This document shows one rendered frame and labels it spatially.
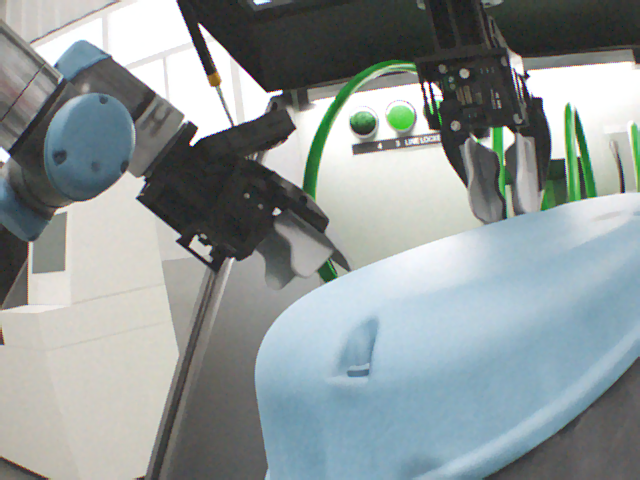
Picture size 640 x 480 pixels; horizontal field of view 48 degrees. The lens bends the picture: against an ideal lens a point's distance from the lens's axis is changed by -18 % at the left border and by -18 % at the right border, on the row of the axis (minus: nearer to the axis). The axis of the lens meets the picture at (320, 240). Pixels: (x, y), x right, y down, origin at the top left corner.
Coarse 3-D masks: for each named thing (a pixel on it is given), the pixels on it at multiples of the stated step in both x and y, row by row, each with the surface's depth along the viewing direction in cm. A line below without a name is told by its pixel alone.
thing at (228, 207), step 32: (192, 128) 74; (192, 160) 75; (224, 160) 77; (160, 192) 72; (192, 192) 74; (224, 192) 74; (256, 192) 76; (192, 224) 74; (224, 224) 74; (256, 224) 76; (224, 256) 80
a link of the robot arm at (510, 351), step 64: (448, 256) 20; (512, 256) 17; (576, 256) 15; (320, 320) 17; (384, 320) 16; (448, 320) 15; (512, 320) 14; (576, 320) 14; (256, 384) 19; (320, 384) 16; (384, 384) 15; (448, 384) 14; (512, 384) 14; (576, 384) 14; (320, 448) 16; (384, 448) 15; (448, 448) 14; (512, 448) 14; (576, 448) 14
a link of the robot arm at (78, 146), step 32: (0, 32) 51; (0, 64) 51; (32, 64) 53; (0, 96) 51; (32, 96) 52; (64, 96) 55; (96, 96) 54; (0, 128) 53; (32, 128) 53; (64, 128) 52; (96, 128) 54; (128, 128) 56; (32, 160) 55; (64, 160) 53; (96, 160) 54; (128, 160) 56; (32, 192) 60; (64, 192) 55; (96, 192) 55
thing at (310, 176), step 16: (384, 64) 92; (400, 64) 95; (352, 80) 88; (368, 80) 90; (336, 96) 86; (336, 112) 85; (320, 128) 83; (320, 144) 83; (320, 160) 82; (304, 176) 82; (320, 272) 82
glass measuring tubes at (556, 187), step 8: (552, 160) 109; (560, 160) 109; (504, 168) 113; (552, 168) 109; (560, 168) 109; (552, 176) 110; (560, 176) 109; (512, 184) 113; (552, 184) 112; (560, 184) 110; (584, 184) 109; (512, 192) 113; (552, 192) 113; (560, 192) 110; (584, 192) 109; (552, 200) 113; (560, 200) 110; (568, 200) 112; (512, 208) 116; (512, 216) 116
